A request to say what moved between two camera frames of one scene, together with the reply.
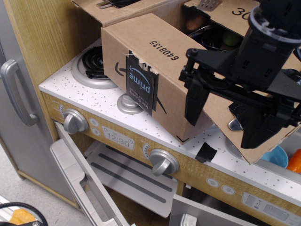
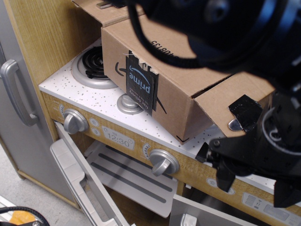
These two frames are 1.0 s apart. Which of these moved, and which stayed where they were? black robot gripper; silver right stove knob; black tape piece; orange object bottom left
Moved: black robot gripper
Stayed: silver right stove knob; black tape piece; orange object bottom left
